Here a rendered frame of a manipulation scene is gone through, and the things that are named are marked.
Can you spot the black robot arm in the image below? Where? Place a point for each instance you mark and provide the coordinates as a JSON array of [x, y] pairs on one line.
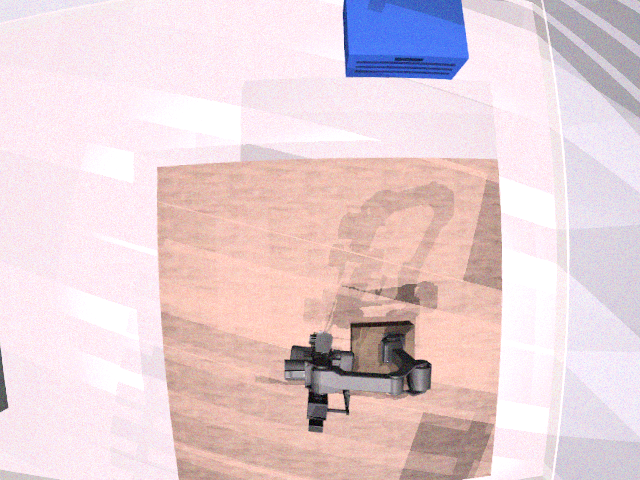
[[322, 377]]

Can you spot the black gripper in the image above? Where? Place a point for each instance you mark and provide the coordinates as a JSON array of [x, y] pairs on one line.
[[343, 359]]

